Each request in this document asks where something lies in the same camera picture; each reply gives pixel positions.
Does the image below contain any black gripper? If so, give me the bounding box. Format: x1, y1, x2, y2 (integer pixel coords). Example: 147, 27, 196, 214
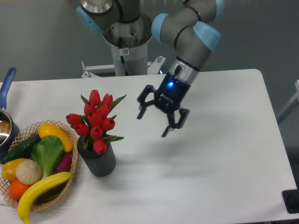
136, 72, 192, 138

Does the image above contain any red tulip bouquet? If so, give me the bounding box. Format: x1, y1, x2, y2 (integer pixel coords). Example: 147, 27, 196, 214
66, 90, 126, 154

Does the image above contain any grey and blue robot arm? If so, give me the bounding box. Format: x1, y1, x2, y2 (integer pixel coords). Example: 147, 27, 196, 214
76, 0, 224, 135

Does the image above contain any dark grey ribbed vase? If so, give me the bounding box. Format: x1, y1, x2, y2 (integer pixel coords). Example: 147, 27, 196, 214
77, 137, 116, 177

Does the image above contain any purple eggplant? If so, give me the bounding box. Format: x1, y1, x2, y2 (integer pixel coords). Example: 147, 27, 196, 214
53, 152, 72, 174

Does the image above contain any yellow squash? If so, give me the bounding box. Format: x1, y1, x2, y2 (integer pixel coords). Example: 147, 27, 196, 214
38, 123, 73, 153

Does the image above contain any green lettuce leaf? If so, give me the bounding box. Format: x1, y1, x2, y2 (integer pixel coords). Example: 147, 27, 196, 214
30, 136, 64, 179

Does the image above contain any woven wicker basket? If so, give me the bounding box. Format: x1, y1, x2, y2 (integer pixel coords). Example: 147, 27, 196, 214
0, 120, 78, 212

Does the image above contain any green cucumber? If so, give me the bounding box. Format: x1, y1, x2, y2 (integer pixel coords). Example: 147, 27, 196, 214
0, 134, 41, 164

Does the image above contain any white steamed bun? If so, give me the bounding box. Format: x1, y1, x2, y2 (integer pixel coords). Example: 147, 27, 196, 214
15, 160, 42, 185

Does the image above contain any black box at table edge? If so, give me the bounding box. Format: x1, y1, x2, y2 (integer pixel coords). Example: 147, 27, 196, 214
282, 189, 299, 214

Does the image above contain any yellow banana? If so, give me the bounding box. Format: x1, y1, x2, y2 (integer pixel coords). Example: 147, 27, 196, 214
17, 172, 72, 224

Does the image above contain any yellow bell pepper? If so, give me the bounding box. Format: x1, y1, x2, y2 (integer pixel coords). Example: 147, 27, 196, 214
1, 158, 28, 181

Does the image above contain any orange fruit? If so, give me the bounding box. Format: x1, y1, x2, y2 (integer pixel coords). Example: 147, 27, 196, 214
9, 179, 31, 201

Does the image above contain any white metal base bracket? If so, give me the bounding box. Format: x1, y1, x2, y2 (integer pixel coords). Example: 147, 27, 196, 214
81, 56, 166, 78

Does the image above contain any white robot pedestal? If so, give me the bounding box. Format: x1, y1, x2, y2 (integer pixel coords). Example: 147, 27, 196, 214
102, 13, 152, 76

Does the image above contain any white frame at right edge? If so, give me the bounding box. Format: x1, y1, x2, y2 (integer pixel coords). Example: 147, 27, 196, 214
277, 80, 299, 125

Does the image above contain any blue handled saucepan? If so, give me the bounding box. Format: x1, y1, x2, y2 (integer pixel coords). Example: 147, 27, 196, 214
0, 67, 20, 159

